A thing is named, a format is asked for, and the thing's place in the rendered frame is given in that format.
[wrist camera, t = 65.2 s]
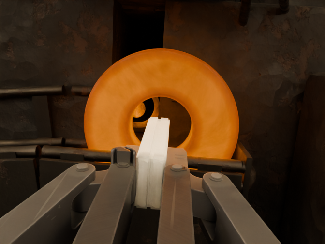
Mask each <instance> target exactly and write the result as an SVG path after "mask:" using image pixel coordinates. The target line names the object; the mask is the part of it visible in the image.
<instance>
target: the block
mask: <svg viewBox="0 0 325 244"><path fill-rule="evenodd" d="M279 241H280V243H281V244H325V72H317V73H314V74H311V75H309V77H308V79H307V81H306V86H305V91H304V97H303V103H302V108H301V114H300V120H299V125H298V131H297V136H296V142H295V150H294V156H293V161H292V167H291V173H290V178H289V184H288V189H287V195H286V201H285V206H284V212H283V218H282V224H281V231H280V237H279Z"/></svg>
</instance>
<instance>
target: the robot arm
mask: <svg viewBox="0 0 325 244"><path fill-rule="evenodd" d="M169 124H170V120H169V119H168V118H161V119H158V117H150V118H149V120H148V123H147V126H146V129H145V132H144V135H143V138H142V141H141V144H140V146H137V145H126V146H118V147H114V148H113V149H112V150H111V165H110V167H109V169H108V170H103V171H95V166H94V165H92V164H88V163H79V164H76V165H73V166H71V167H70V168H68V169H67V170H65V171H64V172H63V173H61V174H60V175H59V176H57V177H56V178H55V179H53V180H52V181H51V182H49V183H48V184H46V185H45V186H44V187H42V188H41V189H40V190H38V191H37V192H36V193H34V194H33V195H31V196H30V197H29V198H27V199H26V200H25V201H23V202H22V203H20V204H19V205H18V206H16V207H15V208H14V209H12V210H11V211H9V212H8V213H7V214H6V215H4V216H3V217H2V218H0V244H70V243H71V242H72V241H73V243H72V244H126V241H127V236H128V232H129V228H130V224H131V220H132V215H133V211H134V205H135V206H136V207H137V208H143V209H146V208H147V207H151V209H156V210H160V218H159V227H158V237H157V244H195V240H194V227H193V216H194V217H198V224H199V226H200V228H201V230H202V232H203V234H204V236H205V239H206V241H207V243H208V244H281V243H280V241H279V240H278V239H277V237H276V236H275V235H274V234H273V232H272V231H271V230H270V229H269V228H268V226H267V225H266V224H265V223H264V221H263V220H262V219H261V218H260V216H259V215H258V214H257V213H256V211H255V210H254V209H253V208H252V206H251V205H250V204H249V203H248V202H247V200H246V199H245V198H244V197H243V196H242V194H241V193H240V192H239V190H238V189H237V188H236V187H235V185H234V184H233V183H232V182H231V181H230V179H229V178H228V177H227V176H226V175H223V174H221V173H218V172H209V173H206V174H204V175H203V178H199V177H195V176H193V175H192V174H190V170H189V168H188V161H187V152H186V151H185V150H184V149H183V148H171V147H168V139H169Z"/></svg>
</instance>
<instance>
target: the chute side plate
mask: <svg viewBox="0 0 325 244"><path fill-rule="evenodd" d="M79 163H88V164H92V165H94V166H95V171H103V170H108V169H109V167H110V165H111V163H101V162H88V161H75V160H62V159H50V158H41V159H40V160H39V171H40V180H39V176H38V170H37V164H36V158H11V159H0V218H2V217H3V216H4V215H6V214H7V213H8V212H9V211H11V210H12V209H14V208H15V207H16V206H18V205H19V204H20V203H22V202H23V201H25V200H26V199H27V198H29V197H30V196H31V195H33V194H34V193H36V192H37V191H38V190H40V189H41V188H42V187H44V186H45V185H46V184H48V183H49V182H51V181H52V180H53V179H55V178H56V177H57V176H59V175H60V174H61V173H63V172H64V171H65V170H67V169H68V168H70V167H71V166H73V165H76V164H79ZM209 172H215V171H208V170H195V169H190V174H192V175H193V176H195V177H199V178H203V175H204V174H206V173H209ZM216 172H218V173H221V174H223V175H226V176H227V177H228V178H229V179H230V181H231V182H232V183H233V184H234V185H235V187H236V188H237V189H238V190H239V192H240V190H241V182H242V174H241V173H233V172H220V171H216ZM159 218H160V210H156V209H151V207H147V208H146V209H143V208H137V207H136V206H135V205H134V211H133V215H132V220H131V224H130V228H129V232H128V236H127V241H126V244H157V232H158V222H159Z"/></svg>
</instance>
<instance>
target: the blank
mask: <svg viewBox="0 0 325 244"><path fill-rule="evenodd" d="M153 97H168V98H171V99H174V100H176V101H177V102H179V103H180V104H182V105H183V106H184V107H185V108H186V110H187V111H188V113H189V115H190V117H191V121H192V124H191V130H190V133H189V135H188V137H187V138H186V140H185V141H184V142H183V143H182V144H181V145H179V146H178V147H177V148H183V149H184V150H185V151H186V152H187V156H195V157H208V158H221V159H231V158H232V156H233V153H234V151H235V148H236V144H237V139H238V133H239V117H238V110H237V106H236V102H235V99H234V97H233V95H232V92H231V90H230V89H229V87H228V85H227V84H226V82H225V81H224V80H223V78H222V77H221V76H220V75H219V74H218V72H217V71H215V70H214V69H213V68H212V67H211V66H210V65H208V64H207V63H206V62H204V61H203V60H201V59H199V58H197V57H196V56H193V55H191V54H188V53H186V52H182V51H179V50H174V49H166V48H156V49H147V50H142V51H139V52H135V53H133V54H130V55H128V56H126V57H124V58H122V59H120V60H119V61H117V62H116V63H114V64H113V65H112V66H110V67H109V68H108V69H107V70H106V71H105V72H104V73H103V74H102V75H101V77H100V78H99V79H98V80H97V82H96V83H95V85H94V87H93V89H92V90H91V93H90V95H89V98H88V100H87V104H86V108H85V114H84V132H85V138H86V143H87V146H88V148H89V149H99V150H112V149H113V148H114V147H118V146H126V145H137V146H140V144H141V142H140V141H139V139H138V138H137V136H136V135H135V133H134V130H133V114H134V111H135V109H136V107H137V106H138V105H139V104H141V103H142V102H143V101H145V100H147V99H149V98H153Z"/></svg>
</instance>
